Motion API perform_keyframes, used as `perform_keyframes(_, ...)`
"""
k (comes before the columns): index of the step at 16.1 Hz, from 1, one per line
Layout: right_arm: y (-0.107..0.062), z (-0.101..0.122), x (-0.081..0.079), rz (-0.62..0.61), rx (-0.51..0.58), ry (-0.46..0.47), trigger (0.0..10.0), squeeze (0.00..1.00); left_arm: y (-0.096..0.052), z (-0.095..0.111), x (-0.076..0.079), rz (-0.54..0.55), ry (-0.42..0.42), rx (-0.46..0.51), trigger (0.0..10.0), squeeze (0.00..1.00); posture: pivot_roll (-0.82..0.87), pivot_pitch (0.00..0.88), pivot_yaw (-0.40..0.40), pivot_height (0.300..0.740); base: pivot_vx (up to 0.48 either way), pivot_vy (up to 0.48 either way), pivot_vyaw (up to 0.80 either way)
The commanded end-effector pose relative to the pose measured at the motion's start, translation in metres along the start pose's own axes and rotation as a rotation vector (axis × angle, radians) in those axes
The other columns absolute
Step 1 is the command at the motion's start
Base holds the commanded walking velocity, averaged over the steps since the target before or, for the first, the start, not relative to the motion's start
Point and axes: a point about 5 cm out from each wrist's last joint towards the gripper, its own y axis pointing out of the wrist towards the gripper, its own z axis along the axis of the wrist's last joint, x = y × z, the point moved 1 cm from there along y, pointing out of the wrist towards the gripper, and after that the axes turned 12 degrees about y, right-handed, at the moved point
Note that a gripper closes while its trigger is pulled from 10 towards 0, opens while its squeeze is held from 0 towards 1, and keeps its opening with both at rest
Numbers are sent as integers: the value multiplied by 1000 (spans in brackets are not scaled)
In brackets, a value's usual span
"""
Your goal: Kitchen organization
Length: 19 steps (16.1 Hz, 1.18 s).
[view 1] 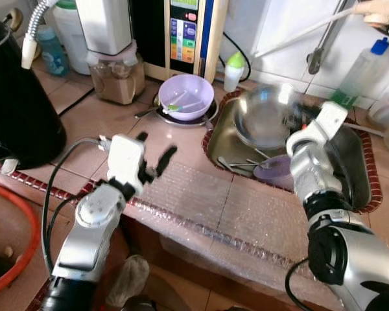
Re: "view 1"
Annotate purple plastic bowl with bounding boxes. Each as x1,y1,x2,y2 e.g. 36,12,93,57
158,74,215,122
253,154,294,192

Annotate steel fork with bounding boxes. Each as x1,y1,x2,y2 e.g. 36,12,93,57
228,159,271,170

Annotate glass jar brown contents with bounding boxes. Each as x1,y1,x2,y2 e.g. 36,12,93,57
89,42,147,106

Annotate grey metal faucet pipe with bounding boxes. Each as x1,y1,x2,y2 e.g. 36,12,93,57
307,0,348,75

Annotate white plastic rod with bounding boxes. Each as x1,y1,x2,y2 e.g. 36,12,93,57
360,123,384,137

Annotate clear bottle green liquid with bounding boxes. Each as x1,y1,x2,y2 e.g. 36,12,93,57
329,37,389,108

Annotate white bottle green pointed cap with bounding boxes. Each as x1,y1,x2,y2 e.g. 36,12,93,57
224,52,246,93

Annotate white tap spout pipe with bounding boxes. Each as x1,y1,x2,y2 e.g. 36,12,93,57
255,0,389,59

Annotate clear bubble wrap sheet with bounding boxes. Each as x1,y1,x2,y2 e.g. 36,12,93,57
126,159,325,286

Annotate beige black water ioniser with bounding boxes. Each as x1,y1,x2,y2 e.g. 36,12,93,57
130,0,229,84

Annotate teal plastic bottle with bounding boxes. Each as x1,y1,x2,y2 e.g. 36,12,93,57
36,25,70,77

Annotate white plastic jug green cap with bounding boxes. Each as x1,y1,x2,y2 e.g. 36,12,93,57
52,0,91,75

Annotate black electric kettle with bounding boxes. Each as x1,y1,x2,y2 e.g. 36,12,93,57
0,16,67,170

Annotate orange plastic basin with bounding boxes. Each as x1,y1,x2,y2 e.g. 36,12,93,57
0,181,41,299

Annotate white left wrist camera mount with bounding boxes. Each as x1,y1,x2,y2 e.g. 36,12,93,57
106,134,147,195

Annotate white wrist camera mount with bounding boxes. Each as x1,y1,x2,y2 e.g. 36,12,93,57
314,100,349,140
106,134,147,195

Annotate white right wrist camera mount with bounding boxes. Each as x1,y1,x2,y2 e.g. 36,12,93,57
314,100,349,140

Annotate green handled utensil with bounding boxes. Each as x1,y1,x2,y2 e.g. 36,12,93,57
167,102,190,113

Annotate white handled utensil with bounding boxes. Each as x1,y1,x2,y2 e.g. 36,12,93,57
178,97,206,108

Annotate thin black power cable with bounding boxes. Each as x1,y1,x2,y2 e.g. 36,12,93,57
222,31,252,84

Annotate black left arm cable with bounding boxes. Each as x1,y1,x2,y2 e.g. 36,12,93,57
42,137,111,274

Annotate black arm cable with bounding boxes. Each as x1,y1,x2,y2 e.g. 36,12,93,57
42,137,111,274
284,258,312,311

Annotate corrugated metal flexible hose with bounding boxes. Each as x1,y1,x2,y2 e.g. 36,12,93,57
21,0,58,70

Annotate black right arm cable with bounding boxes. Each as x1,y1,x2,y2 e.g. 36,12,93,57
284,258,312,311

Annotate white wall socket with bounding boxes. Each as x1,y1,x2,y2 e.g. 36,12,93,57
3,6,24,30

